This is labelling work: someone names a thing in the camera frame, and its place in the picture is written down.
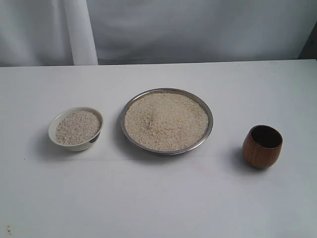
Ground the rice in steel tray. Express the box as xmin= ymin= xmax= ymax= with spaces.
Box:
xmin=124 ymin=93 xmax=209 ymax=151

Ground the rice in white bowl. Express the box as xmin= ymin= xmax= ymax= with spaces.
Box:
xmin=56 ymin=111 xmax=101 ymax=145

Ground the round steel tray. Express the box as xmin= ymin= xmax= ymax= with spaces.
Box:
xmin=119 ymin=88 xmax=213 ymax=156

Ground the white ceramic bowl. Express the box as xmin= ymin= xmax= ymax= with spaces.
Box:
xmin=48 ymin=107 xmax=104 ymax=152

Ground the white backdrop curtain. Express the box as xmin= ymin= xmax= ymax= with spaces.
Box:
xmin=0 ymin=0 xmax=317 ymax=66

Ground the brown wooden cup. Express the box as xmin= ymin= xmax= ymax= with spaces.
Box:
xmin=242 ymin=125 xmax=283 ymax=170

